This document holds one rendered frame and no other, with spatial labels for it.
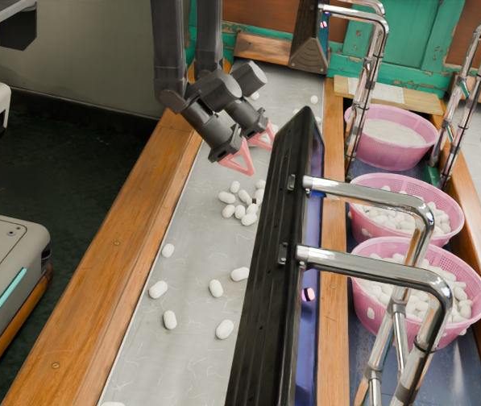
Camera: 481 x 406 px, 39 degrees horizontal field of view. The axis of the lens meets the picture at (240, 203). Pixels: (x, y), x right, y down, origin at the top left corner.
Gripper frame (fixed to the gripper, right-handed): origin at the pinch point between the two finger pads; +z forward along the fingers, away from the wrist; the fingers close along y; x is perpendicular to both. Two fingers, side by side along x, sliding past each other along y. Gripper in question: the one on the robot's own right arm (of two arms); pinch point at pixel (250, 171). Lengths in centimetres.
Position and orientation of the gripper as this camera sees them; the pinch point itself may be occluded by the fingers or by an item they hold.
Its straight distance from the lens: 143.9
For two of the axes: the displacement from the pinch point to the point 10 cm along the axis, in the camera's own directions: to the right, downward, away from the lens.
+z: 6.4, 7.0, 3.2
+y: 1.2, -5.0, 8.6
